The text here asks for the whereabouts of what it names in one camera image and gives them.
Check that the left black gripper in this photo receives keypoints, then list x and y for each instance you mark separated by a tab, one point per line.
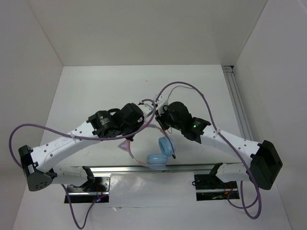
139	123

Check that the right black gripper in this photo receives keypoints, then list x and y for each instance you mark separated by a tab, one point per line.
160	118

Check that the pink blue cat-ear headphones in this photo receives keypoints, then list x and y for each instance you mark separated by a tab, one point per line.
155	160

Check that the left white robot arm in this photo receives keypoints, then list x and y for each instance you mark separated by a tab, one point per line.
39	163

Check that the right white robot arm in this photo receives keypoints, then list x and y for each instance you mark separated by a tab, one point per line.
260	162

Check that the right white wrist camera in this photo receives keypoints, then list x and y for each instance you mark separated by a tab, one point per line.
160	102

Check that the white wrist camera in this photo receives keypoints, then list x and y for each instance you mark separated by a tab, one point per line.
147	106
160	102

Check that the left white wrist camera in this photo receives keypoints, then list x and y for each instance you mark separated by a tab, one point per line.
147	106

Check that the aluminium rail at front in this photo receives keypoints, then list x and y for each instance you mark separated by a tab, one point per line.
142	169

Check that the aluminium rail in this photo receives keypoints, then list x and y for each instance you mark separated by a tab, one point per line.
241	116
142	169

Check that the aluminium rail at right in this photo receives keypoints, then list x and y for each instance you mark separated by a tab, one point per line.
241	116

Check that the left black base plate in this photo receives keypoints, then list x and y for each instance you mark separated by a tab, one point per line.
99	191

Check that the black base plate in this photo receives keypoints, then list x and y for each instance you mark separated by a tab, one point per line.
99	191
210	188

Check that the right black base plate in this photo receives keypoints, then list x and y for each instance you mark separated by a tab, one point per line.
210	188

